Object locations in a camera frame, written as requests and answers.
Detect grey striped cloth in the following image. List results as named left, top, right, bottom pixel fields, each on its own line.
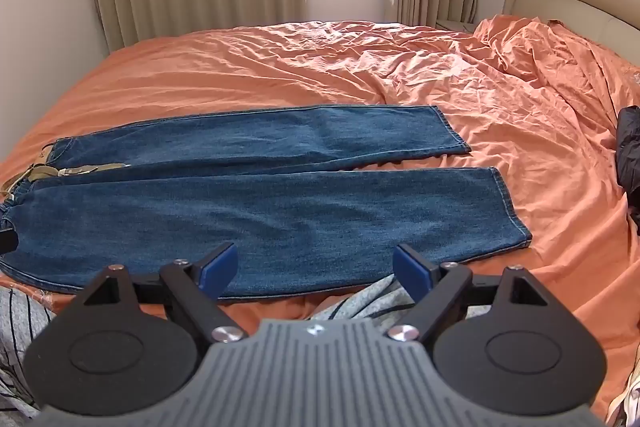
left=0, top=274, right=497, bottom=414

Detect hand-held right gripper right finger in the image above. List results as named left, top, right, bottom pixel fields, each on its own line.
left=386, top=244, right=555, bottom=344

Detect orange bed sheet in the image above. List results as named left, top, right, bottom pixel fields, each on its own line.
left=0, top=14, right=640, bottom=427

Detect khaki belt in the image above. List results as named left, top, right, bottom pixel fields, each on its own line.
left=0, top=142, right=128, bottom=198

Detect black cloth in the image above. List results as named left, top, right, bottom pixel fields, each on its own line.
left=615, top=105, right=640, bottom=236

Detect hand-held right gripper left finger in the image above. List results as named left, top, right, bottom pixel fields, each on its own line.
left=70, top=242, right=249, bottom=345

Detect blue denim pants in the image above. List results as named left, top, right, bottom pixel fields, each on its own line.
left=0, top=105, right=533, bottom=303

